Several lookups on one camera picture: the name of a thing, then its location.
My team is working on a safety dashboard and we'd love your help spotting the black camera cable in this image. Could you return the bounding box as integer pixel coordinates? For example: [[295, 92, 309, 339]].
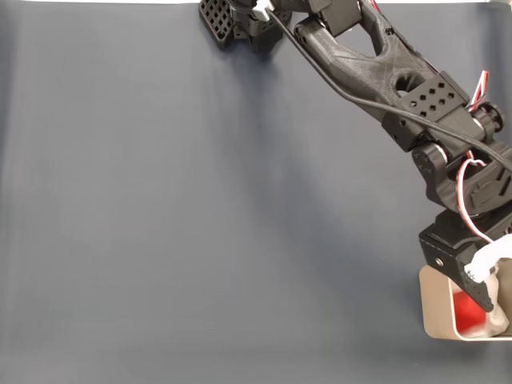
[[251, 7, 512, 173]]

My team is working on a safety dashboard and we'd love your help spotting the red white servo wire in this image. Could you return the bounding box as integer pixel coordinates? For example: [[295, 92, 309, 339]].
[[457, 158, 497, 246], [466, 70, 491, 115]]

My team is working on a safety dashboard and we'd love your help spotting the beige plastic box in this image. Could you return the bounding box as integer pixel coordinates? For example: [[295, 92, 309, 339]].
[[418, 266, 512, 342]]

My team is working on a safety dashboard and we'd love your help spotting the white crumpled paper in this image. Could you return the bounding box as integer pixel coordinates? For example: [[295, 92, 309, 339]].
[[459, 271, 511, 339]]

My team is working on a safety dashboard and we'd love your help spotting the dark blue table mat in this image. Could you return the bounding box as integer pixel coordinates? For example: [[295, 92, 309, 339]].
[[0, 2, 512, 384]]

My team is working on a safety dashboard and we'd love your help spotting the white camera board with mount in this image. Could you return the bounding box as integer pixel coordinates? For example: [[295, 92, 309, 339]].
[[467, 234, 512, 283]]

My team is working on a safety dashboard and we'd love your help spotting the red cube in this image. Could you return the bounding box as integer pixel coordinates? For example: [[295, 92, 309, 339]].
[[453, 291, 488, 335]]

